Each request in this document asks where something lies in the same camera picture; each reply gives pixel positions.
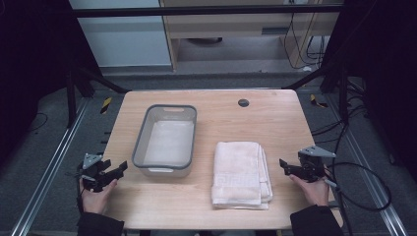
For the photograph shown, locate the black horizontal metal bar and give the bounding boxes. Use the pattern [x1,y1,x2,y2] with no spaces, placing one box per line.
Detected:
[70,3,344,19]

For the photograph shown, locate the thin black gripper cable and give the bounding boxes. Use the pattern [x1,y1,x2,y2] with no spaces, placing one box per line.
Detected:
[76,176,85,215]

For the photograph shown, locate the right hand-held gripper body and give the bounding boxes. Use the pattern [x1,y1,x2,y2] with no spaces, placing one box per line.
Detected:
[296,145,337,183]

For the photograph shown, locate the aluminium floor rail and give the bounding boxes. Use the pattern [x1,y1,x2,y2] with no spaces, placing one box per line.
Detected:
[327,93,409,236]
[9,97,90,236]

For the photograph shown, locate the black curtain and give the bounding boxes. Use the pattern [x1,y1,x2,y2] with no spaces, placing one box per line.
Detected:
[0,0,101,166]
[323,0,417,185]

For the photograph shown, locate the person's right hand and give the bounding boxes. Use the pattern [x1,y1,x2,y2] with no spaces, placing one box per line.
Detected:
[288,165,330,207]

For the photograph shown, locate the white basin with grey rim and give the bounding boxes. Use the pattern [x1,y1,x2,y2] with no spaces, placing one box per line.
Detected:
[131,103,199,179]

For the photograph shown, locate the thin black floor cable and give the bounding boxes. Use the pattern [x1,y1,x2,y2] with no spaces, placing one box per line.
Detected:
[30,111,49,133]

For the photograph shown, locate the person's left hand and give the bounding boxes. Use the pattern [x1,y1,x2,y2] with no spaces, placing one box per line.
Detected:
[79,178,119,216]

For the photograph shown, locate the white cabinet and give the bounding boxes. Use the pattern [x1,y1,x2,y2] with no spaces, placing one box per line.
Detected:
[68,0,173,69]

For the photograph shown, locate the light wooden desk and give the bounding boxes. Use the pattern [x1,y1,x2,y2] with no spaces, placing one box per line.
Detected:
[158,0,344,72]

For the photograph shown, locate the black hanging cables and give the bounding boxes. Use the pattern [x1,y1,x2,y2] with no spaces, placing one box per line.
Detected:
[282,12,328,71]

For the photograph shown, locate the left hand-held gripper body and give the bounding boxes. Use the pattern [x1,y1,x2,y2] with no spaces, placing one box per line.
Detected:
[78,152,112,194]

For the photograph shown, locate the black floor cables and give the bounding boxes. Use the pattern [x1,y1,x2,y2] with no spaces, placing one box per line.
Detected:
[310,78,373,146]

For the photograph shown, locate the black metal stand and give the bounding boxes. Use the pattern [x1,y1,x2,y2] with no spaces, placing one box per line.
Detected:
[282,63,351,125]
[64,60,132,130]

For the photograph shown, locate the yellow black striped tape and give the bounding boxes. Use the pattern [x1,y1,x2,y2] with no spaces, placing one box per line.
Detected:
[309,93,329,109]
[99,96,113,115]

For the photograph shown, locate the folded pale pink towel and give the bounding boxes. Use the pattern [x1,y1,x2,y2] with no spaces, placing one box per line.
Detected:
[210,141,274,211]

